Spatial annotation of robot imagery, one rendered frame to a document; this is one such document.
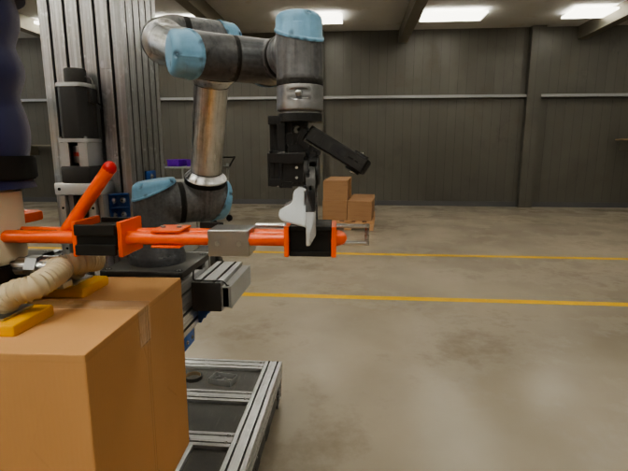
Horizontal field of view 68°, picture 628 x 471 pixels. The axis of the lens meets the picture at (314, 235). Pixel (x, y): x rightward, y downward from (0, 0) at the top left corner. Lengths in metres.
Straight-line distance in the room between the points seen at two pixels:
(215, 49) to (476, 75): 10.97
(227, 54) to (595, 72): 11.91
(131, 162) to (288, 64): 0.86
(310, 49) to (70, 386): 0.59
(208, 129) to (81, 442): 0.79
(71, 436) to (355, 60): 10.95
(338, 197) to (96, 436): 7.18
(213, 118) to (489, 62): 10.73
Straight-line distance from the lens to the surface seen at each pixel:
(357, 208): 7.76
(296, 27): 0.76
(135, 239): 0.82
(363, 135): 11.24
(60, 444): 0.80
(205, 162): 1.29
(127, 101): 1.53
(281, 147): 0.76
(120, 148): 1.55
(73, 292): 0.98
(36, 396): 0.78
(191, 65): 0.80
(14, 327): 0.83
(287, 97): 0.75
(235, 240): 0.77
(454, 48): 11.66
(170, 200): 1.30
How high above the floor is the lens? 1.35
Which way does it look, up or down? 11 degrees down
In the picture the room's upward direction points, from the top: straight up
